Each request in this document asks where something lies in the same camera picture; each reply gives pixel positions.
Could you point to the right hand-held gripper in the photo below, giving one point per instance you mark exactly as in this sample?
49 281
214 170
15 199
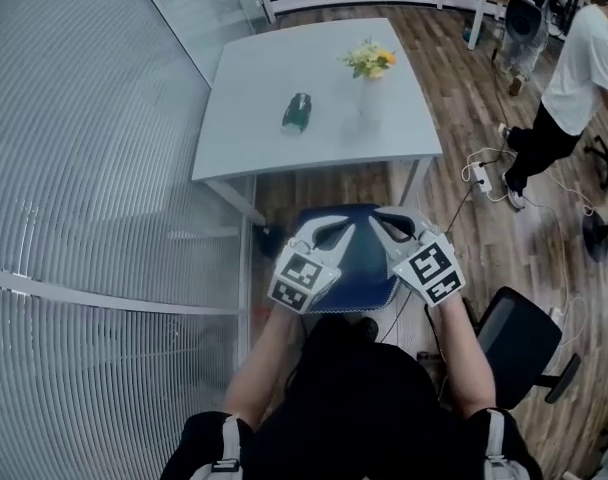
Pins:
431 270

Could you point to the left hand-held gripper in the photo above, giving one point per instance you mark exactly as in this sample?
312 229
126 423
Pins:
301 280

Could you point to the blue chair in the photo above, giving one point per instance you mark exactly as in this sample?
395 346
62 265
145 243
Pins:
364 268

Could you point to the person's right forearm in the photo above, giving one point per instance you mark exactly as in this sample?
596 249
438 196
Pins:
466 363

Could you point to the person's left forearm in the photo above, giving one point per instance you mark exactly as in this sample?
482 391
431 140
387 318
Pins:
259 368

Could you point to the black mesh office chair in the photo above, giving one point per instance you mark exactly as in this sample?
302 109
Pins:
519 338

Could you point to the grey square table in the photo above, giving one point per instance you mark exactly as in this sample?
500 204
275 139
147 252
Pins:
284 68

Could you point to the black bag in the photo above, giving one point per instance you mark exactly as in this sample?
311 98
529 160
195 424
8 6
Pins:
269 240

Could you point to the person's black shoe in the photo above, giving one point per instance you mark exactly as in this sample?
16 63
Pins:
369 327

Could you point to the white power strip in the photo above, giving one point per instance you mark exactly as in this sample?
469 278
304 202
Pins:
482 177

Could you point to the dark green tissue pack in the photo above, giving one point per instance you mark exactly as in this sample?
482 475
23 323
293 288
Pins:
298 113

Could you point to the white power adapter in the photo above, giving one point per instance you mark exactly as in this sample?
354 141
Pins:
555 313

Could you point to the person's black clothing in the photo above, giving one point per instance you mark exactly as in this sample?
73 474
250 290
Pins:
354 408

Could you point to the yellow flower bouquet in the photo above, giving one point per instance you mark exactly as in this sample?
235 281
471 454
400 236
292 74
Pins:
369 60

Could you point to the black round stand base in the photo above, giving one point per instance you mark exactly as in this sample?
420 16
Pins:
596 238

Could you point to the teal bin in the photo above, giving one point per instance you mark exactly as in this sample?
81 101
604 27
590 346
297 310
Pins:
468 35

